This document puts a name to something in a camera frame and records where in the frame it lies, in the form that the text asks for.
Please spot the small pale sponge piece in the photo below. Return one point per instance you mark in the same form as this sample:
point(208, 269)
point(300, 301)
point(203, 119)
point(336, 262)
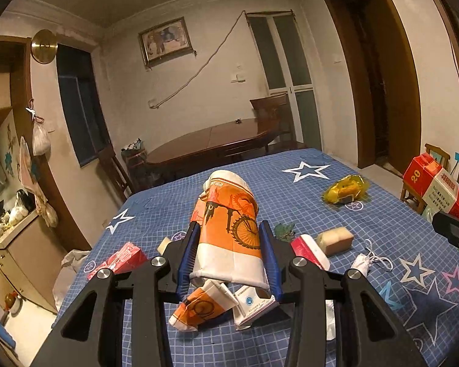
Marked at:
point(164, 245)

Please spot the hanging white plastic bag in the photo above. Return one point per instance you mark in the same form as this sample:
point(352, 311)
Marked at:
point(41, 141)

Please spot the red and white packet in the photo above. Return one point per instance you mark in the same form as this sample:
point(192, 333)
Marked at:
point(310, 250)

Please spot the white tissue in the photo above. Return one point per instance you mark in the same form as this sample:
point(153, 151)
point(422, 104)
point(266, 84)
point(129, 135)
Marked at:
point(331, 321)

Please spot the red cardboard box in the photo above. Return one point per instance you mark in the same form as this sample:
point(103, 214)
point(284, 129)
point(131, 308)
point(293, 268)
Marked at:
point(118, 260)

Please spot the brown wooden door frame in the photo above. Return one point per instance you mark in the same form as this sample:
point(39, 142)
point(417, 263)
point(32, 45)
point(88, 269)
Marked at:
point(403, 84)

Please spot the crushed orange paper cup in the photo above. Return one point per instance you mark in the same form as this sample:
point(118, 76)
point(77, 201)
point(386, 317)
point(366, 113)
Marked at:
point(199, 307)

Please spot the white wall switch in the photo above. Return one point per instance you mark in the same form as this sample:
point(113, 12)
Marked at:
point(237, 77)

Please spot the wooden side cabinet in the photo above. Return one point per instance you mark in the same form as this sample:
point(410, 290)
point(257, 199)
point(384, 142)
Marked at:
point(19, 260)

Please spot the framed wall picture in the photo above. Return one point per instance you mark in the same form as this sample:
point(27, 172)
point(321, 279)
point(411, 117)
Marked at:
point(166, 40)

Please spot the white bag on floor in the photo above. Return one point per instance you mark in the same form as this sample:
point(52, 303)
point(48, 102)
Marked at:
point(70, 271)

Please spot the dark window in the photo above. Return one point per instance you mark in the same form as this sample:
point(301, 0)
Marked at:
point(80, 103)

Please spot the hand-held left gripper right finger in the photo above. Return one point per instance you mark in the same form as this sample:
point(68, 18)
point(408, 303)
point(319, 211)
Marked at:
point(269, 260)

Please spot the carved wooden chair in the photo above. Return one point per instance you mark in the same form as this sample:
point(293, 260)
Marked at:
point(269, 109)

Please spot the beige sponge block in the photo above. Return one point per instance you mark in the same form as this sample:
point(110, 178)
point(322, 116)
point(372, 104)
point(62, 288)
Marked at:
point(334, 240)

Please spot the yellow plastic wrapper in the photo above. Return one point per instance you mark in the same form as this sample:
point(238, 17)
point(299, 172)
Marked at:
point(346, 191)

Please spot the small wooden stool chair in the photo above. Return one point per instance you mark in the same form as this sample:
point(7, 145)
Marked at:
point(438, 155)

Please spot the hanging printed plastic bags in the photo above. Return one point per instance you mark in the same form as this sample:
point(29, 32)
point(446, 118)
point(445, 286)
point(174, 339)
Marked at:
point(34, 183)

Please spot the red and white carton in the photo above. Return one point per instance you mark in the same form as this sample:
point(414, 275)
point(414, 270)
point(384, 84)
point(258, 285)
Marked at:
point(432, 183)

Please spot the dark wooden dining table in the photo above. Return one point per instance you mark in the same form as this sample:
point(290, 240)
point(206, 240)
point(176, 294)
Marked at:
point(214, 141)

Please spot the small white paper box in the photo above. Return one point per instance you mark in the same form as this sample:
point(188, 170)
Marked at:
point(252, 306)

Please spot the white face mask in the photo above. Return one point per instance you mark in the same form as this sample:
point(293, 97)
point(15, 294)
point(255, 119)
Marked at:
point(361, 263)

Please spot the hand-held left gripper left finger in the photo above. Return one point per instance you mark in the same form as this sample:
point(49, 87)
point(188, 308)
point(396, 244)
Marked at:
point(187, 254)

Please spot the orange and white paper cup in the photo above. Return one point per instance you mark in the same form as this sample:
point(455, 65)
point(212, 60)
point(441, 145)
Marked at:
point(225, 237)

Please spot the plain wooden chair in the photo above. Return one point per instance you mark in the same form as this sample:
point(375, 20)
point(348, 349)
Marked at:
point(113, 168)

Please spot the green scrap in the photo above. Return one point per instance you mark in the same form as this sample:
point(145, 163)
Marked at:
point(284, 232)

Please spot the round brass wall clock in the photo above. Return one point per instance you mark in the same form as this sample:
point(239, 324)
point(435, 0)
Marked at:
point(44, 46)

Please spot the frosted glass door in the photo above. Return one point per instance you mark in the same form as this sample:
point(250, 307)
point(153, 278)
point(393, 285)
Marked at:
point(287, 65)

